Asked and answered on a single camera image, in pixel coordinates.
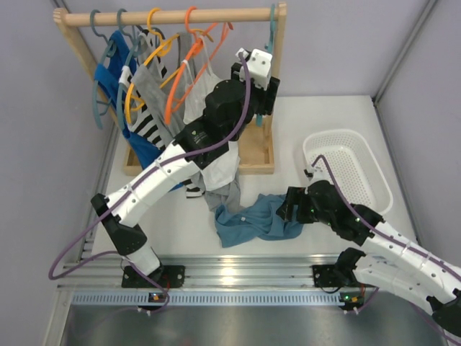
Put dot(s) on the white perforated plastic basket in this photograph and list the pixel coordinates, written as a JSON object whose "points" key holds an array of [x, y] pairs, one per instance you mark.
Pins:
{"points": [[353, 165]]}

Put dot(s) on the grey blue hanger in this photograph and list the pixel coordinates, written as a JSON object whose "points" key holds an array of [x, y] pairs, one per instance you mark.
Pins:
{"points": [[100, 102], [125, 71]]}

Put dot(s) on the royal blue tank top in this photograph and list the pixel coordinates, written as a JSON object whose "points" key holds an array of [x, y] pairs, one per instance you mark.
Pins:
{"points": [[113, 70]]}

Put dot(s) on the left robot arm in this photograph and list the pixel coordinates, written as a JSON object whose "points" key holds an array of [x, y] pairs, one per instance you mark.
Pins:
{"points": [[228, 109]]}

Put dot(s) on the white slotted cable duct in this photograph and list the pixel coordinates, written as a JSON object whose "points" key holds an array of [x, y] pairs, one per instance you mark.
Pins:
{"points": [[217, 298]]}

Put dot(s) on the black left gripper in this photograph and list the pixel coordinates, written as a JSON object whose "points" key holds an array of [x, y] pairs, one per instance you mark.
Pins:
{"points": [[270, 96]]}

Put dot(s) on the wooden clothes rack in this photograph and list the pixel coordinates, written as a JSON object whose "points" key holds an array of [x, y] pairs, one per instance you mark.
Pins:
{"points": [[256, 144]]}

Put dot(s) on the aluminium mounting rail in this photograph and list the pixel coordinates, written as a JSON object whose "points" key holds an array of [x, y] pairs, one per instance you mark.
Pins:
{"points": [[210, 272]]}

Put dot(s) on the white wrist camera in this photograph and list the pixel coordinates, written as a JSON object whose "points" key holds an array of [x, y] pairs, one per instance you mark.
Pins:
{"points": [[259, 63], [309, 172]]}

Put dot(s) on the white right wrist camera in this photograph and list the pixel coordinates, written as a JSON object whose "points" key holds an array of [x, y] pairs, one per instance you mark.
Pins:
{"points": [[309, 172]]}

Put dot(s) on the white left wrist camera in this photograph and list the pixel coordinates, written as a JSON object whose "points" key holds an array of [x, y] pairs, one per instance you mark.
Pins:
{"points": [[259, 63]]}

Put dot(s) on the teal blue tank top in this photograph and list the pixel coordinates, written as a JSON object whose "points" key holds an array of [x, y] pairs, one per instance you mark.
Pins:
{"points": [[259, 220]]}

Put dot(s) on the yellow plastic hanger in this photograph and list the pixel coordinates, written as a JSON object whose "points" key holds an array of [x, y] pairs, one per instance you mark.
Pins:
{"points": [[165, 45]]}

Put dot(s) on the teal plastic hanger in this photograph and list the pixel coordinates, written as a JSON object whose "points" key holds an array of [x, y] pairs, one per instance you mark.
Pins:
{"points": [[269, 48]]}

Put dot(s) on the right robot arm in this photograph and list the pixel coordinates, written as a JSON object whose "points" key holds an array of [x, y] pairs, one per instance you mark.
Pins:
{"points": [[384, 258]]}

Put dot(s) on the grey tank top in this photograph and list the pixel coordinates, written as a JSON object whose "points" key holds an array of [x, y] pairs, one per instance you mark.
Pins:
{"points": [[229, 195]]}

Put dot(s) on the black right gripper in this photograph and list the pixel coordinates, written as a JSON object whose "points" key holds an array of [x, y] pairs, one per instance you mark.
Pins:
{"points": [[296, 195]]}

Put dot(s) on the black white striped tank top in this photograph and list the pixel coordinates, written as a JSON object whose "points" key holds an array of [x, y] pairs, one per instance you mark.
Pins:
{"points": [[149, 135]]}

